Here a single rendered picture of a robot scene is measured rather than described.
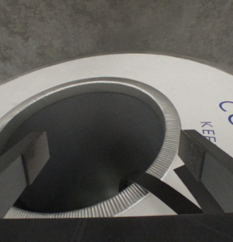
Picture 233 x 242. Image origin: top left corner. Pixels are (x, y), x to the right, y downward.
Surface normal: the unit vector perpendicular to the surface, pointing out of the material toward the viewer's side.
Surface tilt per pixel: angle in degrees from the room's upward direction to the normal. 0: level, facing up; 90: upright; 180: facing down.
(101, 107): 2
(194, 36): 0
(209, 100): 90
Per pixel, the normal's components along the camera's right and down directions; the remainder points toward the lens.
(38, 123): 0.84, 0.26
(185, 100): -0.14, -0.76
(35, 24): -0.09, 0.65
